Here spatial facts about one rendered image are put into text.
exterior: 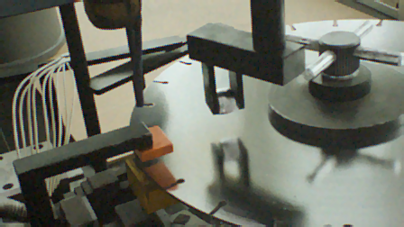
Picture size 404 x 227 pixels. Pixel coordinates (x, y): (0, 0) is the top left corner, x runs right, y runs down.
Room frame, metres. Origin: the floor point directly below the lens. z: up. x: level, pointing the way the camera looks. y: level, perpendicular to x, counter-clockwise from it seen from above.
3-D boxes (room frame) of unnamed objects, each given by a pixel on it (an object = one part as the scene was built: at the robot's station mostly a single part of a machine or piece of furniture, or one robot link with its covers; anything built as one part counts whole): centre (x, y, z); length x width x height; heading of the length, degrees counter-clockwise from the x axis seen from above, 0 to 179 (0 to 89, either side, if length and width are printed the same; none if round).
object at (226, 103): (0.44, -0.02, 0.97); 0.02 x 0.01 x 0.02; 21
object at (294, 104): (0.46, -0.11, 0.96); 0.11 x 0.11 x 0.03
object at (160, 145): (0.39, 0.07, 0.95); 0.10 x 0.03 x 0.07; 111
